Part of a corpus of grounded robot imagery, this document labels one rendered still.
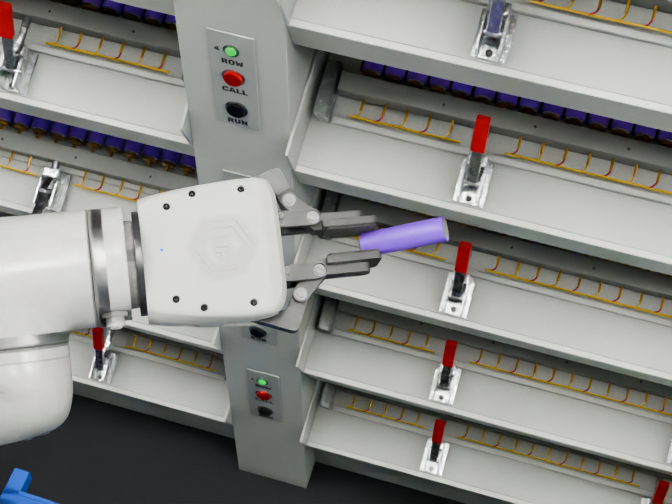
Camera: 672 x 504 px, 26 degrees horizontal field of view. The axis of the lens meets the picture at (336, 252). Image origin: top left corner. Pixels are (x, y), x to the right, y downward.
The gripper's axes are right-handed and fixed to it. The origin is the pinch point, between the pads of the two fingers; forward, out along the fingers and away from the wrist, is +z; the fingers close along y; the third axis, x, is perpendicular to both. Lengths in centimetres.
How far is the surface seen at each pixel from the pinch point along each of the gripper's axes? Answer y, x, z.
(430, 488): -14, 88, 20
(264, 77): 17.2, 10.9, -3.5
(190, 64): 19.5, 12.9, -9.3
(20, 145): 24, 44, -26
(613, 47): 12.8, -1.8, 21.8
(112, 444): -2, 96, -20
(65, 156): 22, 43, -21
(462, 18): 17.0, 0.6, 11.1
